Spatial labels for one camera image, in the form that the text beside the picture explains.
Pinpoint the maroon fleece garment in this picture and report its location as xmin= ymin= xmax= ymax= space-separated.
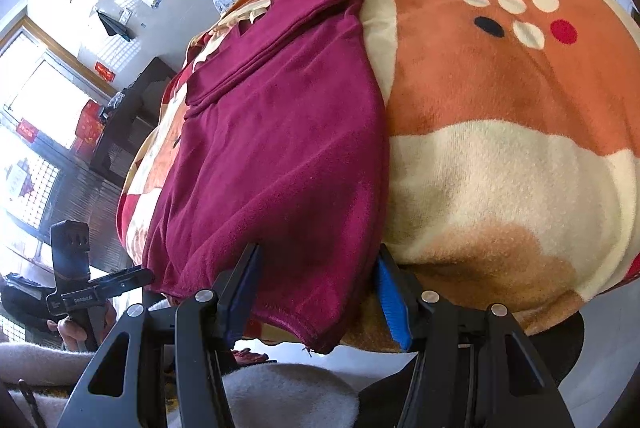
xmin=142 ymin=0 xmax=388 ymax=353

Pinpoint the left forearm grey sleeve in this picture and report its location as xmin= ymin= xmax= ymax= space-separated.
xmin=0 ymin=342 xmax=93 ymax=388

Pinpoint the dark wooden side table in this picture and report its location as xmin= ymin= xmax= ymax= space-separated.
xmin=89 ymin=57 xmax=176 ymax=188

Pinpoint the red box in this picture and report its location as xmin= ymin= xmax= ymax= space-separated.
xmin=75 ymin=100 xmax=104 ymax=147

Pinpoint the orange red cream blanket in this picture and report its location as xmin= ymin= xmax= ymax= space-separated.
xmin=116 ymin=0 xmax=639 ymax=352

